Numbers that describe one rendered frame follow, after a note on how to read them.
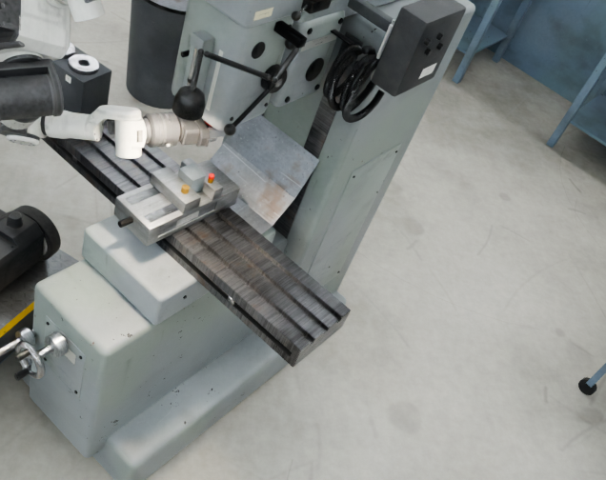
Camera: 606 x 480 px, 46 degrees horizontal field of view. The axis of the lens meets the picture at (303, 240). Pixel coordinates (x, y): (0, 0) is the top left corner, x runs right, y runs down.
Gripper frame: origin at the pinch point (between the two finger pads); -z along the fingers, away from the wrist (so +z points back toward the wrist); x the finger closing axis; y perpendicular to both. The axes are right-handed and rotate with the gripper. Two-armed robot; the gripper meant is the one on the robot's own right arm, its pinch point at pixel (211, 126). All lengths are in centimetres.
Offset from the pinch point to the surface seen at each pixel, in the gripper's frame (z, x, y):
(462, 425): -122, -59, 122
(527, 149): -305, 101, 120
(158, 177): 9.9, 4.0, 20.8
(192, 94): 17.1, -17.0, -23.6
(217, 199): -6.6, -3.2, 25.1
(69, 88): 24, 44, 19
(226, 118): 3.6, -11.7, -12.0
